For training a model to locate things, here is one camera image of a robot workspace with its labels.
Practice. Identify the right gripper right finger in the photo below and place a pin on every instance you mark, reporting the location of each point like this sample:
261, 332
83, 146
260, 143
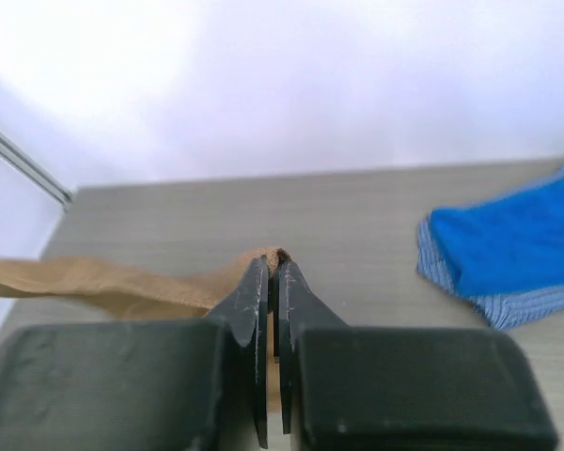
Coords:
349, 387

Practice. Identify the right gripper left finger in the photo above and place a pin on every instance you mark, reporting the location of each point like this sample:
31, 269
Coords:
181, 384

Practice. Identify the brown cloth napkin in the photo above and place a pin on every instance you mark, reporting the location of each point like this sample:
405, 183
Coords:
126, 292

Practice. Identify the blue white checkered cloth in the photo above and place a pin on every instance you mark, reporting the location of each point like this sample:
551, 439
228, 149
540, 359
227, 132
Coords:
501, 311

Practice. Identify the blue folded cloth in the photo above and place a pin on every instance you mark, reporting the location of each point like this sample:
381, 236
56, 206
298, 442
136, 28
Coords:
510, 244

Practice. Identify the left aluminium frame post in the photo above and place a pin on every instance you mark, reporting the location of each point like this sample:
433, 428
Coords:
20, 161

